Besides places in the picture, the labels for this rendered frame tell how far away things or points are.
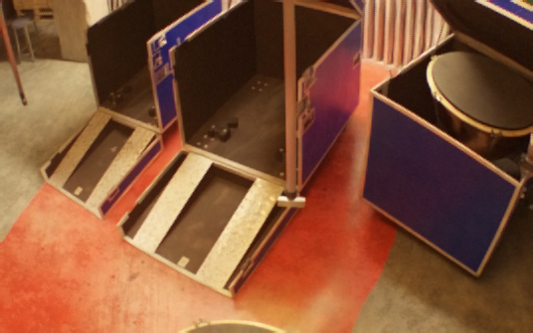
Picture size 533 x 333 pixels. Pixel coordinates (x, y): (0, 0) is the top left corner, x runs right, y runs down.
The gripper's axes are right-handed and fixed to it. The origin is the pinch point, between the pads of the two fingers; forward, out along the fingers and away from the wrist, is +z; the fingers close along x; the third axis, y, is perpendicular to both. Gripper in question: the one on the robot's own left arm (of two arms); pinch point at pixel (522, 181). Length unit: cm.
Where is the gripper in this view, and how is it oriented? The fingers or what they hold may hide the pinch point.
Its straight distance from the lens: 245.3
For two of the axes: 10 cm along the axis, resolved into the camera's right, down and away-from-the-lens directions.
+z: -1.0, 8.1, 5.8
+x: 7.1, 4.7, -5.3
